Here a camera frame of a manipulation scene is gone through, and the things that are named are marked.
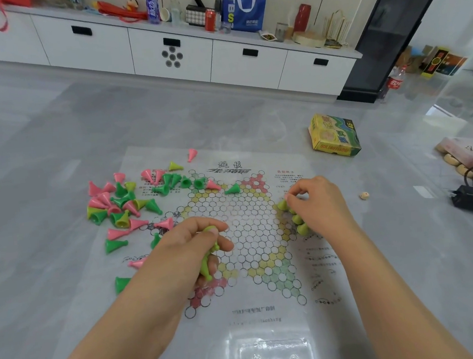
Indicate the small glass jar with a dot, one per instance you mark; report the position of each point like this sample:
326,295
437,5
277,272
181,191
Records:
226,27

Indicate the red folded umbrella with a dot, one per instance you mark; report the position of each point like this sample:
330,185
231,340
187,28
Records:
118,10

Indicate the blue tote bag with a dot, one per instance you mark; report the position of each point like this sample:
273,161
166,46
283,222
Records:
247,19

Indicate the black white checkered box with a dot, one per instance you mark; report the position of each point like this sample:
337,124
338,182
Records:
196,16

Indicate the person's left hand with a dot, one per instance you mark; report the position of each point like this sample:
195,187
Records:
178,265

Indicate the yellow green cardboard box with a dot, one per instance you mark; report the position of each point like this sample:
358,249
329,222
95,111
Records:
334,135

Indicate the open snack bag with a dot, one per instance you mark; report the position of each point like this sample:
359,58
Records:
268,37

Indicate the small beige bead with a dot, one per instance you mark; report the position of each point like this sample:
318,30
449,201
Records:
364,196

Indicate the small cartoon doll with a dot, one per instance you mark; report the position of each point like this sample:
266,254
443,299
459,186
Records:
131,4

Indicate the pile of mixed cone pieces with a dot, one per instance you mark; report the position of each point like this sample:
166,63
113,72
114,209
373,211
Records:
115,204

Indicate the red-label cola bottle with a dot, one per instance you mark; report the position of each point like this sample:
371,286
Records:
396,82

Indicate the white paper cup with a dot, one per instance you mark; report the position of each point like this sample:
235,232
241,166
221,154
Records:
164,14

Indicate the black glass cabinet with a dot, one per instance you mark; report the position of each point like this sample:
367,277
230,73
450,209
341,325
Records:
390,44

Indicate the red vase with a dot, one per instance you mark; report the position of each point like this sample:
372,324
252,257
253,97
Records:
302,18

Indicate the red fabric bag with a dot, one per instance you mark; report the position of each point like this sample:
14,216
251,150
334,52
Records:
18,2

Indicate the person's left forearm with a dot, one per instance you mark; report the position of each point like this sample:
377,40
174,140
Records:
110,345

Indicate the person's right hand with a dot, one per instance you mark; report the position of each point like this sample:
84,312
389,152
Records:
326,210

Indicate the yellow black carton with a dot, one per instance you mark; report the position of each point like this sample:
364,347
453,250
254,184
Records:
432,63

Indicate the yellow-green cone game pieces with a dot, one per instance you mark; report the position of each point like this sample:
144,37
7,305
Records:
298,219

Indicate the glass cup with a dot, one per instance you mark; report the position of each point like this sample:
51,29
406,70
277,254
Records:
281,32

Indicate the checkers board sheet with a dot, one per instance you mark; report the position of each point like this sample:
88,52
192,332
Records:
252,316

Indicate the red soda can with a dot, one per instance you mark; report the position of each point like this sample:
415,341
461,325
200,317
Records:
210,21

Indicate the person's right forearm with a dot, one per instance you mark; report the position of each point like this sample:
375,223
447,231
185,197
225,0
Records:
383,296

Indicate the white TV cabinet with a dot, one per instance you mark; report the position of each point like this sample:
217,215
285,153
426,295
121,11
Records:
89,49

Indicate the blue-label water bottle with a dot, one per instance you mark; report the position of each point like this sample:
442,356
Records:
153,7

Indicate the round wooden box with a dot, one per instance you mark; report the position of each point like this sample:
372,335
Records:
309,40

